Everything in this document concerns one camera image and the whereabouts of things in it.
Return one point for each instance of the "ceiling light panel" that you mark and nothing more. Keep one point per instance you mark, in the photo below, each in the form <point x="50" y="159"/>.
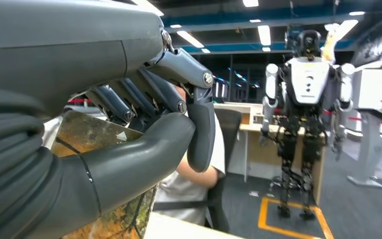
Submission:
<point x="190" y="39"/>
<point x="346" y="28"/>
<point x="250" y="3"/>
<point x="264" y="35"/>

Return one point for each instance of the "black and white humanoid robot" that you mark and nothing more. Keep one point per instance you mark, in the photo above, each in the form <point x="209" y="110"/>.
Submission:
<point x="306" y="82"/>

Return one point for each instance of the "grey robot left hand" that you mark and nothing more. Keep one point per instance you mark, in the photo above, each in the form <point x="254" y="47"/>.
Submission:
<point x="62" y="49"/>

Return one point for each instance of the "wooden and white background desk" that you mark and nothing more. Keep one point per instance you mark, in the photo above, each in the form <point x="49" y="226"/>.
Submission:
<point x="260" y="155"/>

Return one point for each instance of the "black office chair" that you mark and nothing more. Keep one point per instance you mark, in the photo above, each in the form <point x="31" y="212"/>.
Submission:
<point x="229" y="128"/>

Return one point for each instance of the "person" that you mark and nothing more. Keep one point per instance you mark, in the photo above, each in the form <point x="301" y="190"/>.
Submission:
<point x="181" y="194"/>

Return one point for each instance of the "white display stand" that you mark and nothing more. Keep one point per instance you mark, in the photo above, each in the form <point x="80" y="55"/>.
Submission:
<point x="372" y="138"/>

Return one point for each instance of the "small floor socket plate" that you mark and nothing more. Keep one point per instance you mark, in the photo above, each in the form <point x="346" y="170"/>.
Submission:
<point x="254" y="193"/>

